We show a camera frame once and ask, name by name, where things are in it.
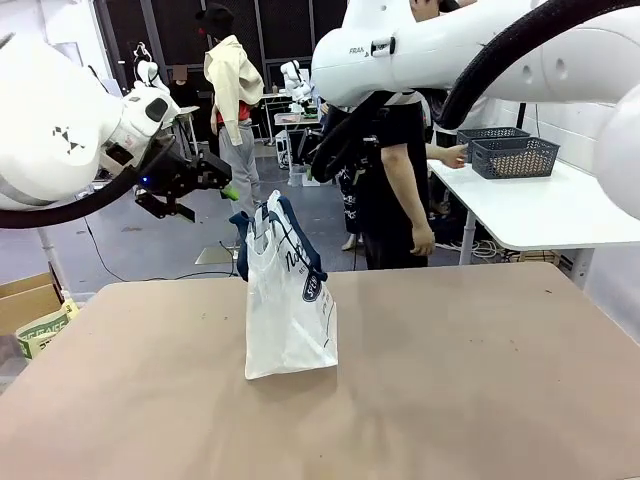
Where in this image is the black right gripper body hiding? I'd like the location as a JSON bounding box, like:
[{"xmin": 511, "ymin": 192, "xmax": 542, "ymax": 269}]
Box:
[{"xmin": 348, "ymin": 133, "xmax": 384, "ymax": 185}]

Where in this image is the white box with black print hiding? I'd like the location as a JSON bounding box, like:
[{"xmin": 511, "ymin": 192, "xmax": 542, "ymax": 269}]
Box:
[{"xmin": 274, "ymin": 130, "xmax": 292, "ymax": 170}]

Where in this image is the person's right forearm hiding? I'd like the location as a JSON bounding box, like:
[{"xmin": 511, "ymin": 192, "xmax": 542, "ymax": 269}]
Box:
[{"xmin": 381, "ymin": 143, "xmax": 434, "ymax": 232}]

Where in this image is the person's left hand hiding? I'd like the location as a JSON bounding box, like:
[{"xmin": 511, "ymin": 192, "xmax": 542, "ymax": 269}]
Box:
[{"xmin": 439, "ymin": 143, "xmax": 470, "ymax": 170}]

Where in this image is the person in beige hoodie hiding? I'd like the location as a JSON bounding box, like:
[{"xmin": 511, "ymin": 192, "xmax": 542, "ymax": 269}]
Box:
[{"xmin": 193, "ymin": 2, "xmax": 266, "ymax": 207}]

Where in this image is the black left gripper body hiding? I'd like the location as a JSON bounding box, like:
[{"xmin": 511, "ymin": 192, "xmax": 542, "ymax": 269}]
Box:
[{"xmin": 142, "ymin": 135, "xmax": 207, "ymax": 202}]

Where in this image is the white desk with pedestal leg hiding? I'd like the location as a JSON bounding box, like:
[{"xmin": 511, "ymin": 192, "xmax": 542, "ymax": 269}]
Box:
[{"xmin": 35, "ymin": 227, "xmax": 72, "ymax": 304}]

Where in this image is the black floor cable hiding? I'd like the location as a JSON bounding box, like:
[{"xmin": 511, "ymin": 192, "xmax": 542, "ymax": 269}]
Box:
[{"xmin": 79, "ymin": 218, "xmax": 241, "ymax": 282}]

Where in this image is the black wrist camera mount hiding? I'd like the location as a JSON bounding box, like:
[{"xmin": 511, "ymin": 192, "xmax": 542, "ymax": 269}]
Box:
[{"xmin": 133, "ymin": 188, "xmax": 197, "ymax": 223}]

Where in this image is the brown cardboard box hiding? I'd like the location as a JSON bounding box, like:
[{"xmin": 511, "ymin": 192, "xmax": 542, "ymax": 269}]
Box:
[{"xmin": 0, "ymin": 272, "xmax": 66, "ymax": 337}]

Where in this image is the white translucent navy-handled shopping bag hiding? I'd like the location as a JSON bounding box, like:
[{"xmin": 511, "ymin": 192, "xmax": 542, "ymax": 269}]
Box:
[{"xmin": 228, "ymin": 189, "xmax": 340, "ymax": 381}]

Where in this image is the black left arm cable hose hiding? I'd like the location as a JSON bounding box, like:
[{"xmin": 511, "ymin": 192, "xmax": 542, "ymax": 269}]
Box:
[{"xmin": 0, "ymin": 134, "xmax": 177, "ymax": 230}]

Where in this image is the wooden pallet crate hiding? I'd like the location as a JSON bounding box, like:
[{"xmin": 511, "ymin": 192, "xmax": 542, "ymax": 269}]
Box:
[{"xmin": 518, "ymin": 249, "xmax": 562, "ymax": 266}]

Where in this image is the green and white carton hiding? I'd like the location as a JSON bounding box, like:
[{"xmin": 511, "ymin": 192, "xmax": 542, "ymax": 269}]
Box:
[{"xmin": 14, "ymin": 298, "xmax": 81, "ymax": 362}]

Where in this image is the white cable bundle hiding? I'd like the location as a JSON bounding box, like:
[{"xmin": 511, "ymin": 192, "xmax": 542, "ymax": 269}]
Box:
[{"xmin": 433, "ymin": 238, "xmax": 522, "ymax": 264}]

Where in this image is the person's right hand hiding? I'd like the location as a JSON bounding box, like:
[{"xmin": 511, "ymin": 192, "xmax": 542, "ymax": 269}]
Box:
[{"xmin": 410, "ymin": 223, "xmax": 438, "ymax": 258}]

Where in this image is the grey floor plate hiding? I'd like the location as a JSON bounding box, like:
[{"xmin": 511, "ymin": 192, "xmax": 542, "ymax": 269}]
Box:
[{"xmin": 193, "ymin": 246, "xmax": 242, "ymax": 267}]

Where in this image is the background desk with clutter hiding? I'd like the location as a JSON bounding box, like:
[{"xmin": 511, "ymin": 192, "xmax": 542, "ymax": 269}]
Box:
[{"xmin": 272, "ymin": 111, "xmax": 322, "ymax": 147}]

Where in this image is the large white table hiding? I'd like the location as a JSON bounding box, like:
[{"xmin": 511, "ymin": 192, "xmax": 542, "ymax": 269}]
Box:
[{"xmin": 426, "ymin": 149, "xmax": 640, "ymax": 289}]

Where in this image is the person in black T-shirt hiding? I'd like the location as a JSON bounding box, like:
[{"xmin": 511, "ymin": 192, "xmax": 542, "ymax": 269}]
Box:
[{"xmin": 322, "ymin": 0, "xmax": 469, "ymax": 272}]

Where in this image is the seated person in black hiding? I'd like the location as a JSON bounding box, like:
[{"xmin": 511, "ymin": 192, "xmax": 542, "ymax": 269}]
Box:
[{"xmin": 168, "ymin": 63, "xmax": 202, "ymax": 109}]

